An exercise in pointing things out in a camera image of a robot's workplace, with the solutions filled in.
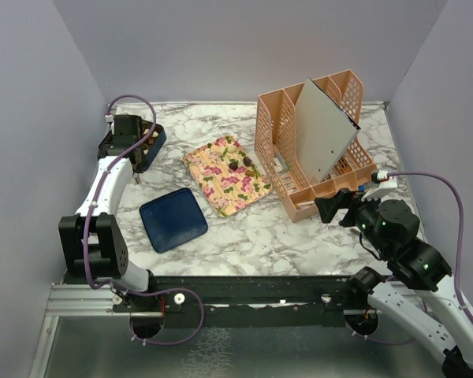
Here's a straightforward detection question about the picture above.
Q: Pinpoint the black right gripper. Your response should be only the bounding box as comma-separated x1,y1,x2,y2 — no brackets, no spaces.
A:
315,186,391,256

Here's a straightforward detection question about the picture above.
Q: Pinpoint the dark heart chocolate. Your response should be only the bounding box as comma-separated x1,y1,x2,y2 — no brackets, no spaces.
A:
229,161,238,171

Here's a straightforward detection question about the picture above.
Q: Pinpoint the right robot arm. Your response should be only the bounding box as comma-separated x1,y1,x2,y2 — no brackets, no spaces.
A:
314,189,473,377

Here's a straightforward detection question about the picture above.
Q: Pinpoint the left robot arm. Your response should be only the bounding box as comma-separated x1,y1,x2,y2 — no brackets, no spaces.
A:
58,134,158,311

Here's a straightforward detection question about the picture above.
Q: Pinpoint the blue chocolate box with insert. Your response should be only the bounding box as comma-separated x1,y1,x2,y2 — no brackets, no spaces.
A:
99,117,168,173

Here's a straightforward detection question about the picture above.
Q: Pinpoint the glue stick with yellow cap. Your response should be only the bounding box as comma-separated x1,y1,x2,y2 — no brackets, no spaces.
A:
295,201,315,208

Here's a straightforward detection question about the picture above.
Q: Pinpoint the grey board in organizer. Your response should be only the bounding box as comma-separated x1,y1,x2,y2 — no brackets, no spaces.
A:
295,78,359,184

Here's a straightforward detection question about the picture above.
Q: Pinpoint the peach plastic desk organizer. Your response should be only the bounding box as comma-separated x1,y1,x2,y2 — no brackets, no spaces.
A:
255,69,377,222

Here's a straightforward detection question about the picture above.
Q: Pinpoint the blue box lid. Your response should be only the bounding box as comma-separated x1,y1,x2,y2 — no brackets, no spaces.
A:
139,187,208,254

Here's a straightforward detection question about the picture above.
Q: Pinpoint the floral serving tray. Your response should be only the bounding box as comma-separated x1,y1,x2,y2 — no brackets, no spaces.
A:
183,135,272,217

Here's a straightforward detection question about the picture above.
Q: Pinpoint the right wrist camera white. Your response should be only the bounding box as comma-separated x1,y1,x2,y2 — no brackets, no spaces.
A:
362,170,398,201

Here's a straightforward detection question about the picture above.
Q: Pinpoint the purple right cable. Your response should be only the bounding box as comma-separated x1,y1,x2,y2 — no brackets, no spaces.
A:
350,170,473,347

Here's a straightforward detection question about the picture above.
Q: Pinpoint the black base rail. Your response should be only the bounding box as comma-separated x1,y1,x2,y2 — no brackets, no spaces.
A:
113,276,369,328

